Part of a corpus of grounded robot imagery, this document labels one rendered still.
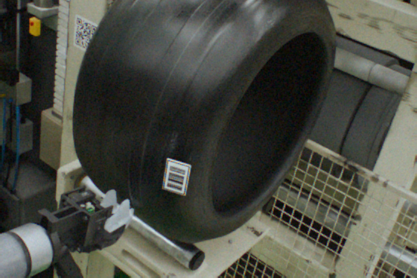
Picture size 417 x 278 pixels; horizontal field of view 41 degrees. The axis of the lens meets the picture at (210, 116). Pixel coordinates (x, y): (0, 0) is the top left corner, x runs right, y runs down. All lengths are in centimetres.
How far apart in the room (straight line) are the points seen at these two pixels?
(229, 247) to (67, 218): 56
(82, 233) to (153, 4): 39
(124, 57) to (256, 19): 23
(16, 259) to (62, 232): 10
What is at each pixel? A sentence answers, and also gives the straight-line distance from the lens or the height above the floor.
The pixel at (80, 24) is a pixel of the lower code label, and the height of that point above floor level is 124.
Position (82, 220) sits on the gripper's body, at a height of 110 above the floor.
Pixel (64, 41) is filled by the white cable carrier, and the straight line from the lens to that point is 134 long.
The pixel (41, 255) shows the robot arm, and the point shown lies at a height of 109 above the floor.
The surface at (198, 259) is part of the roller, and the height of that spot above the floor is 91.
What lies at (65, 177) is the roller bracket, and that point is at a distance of 128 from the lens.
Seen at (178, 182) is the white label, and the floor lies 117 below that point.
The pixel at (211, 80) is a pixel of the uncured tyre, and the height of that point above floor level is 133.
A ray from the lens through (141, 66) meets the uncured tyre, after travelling 91.
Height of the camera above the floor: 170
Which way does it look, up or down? 29 degrees down
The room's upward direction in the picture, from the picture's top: 12 degrees clockwise
